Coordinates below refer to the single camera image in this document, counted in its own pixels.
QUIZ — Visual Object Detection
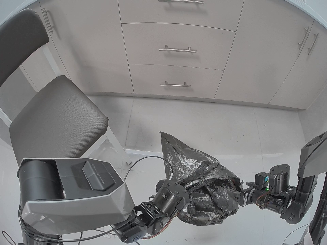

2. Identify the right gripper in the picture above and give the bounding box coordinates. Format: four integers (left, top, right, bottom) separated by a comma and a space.
228, 185, 269, 207

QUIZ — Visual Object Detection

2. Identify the black plastic bag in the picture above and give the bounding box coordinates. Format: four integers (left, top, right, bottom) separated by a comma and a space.
159, 131, 244, 225

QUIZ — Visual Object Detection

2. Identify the beige cabinet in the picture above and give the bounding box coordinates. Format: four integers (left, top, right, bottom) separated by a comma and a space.
19, 0, 327, 111

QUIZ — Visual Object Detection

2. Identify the grey padded chair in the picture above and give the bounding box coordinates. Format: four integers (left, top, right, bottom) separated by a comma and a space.
0, 8, 133, 166

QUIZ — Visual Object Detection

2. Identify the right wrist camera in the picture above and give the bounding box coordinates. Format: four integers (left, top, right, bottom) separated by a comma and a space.
246, 172, 270, 189

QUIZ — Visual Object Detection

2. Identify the black cable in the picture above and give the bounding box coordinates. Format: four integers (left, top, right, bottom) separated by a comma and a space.
124, 156, 175, 186

